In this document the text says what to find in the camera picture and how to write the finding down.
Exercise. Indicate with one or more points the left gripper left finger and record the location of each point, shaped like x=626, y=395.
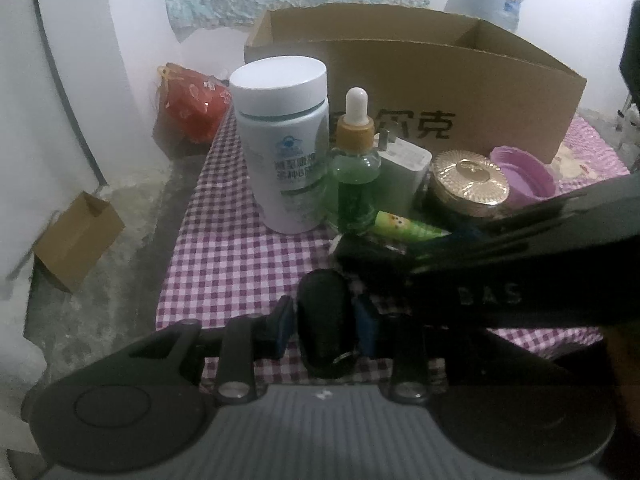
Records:
x=248, y=339

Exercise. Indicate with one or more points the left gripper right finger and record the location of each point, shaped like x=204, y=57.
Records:
x=391, y=332

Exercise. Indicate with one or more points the black electrical tape roll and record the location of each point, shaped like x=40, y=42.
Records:
x=327, y=325

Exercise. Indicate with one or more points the green lip balm tube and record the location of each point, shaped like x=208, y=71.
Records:
x=403, y=230

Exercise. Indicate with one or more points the gold round compact case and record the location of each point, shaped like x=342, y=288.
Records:
x=468, y=183

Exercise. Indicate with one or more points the white power adapter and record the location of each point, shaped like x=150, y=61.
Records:
x=403, y=171

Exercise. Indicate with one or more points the green dropper bottle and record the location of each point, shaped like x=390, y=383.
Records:
x=353, y=168

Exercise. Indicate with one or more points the white supplement bottle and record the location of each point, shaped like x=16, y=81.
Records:
x=281, y=109

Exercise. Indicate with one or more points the purple checkered tablecloth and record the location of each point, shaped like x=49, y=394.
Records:
x=226, y=263

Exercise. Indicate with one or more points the small cardboard box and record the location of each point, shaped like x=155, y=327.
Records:
x=72, y=245

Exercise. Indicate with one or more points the large cardboard box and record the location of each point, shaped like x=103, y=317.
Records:
x=448, y=81

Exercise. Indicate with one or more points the red plastic bag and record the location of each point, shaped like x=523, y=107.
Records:
x=196, y=104

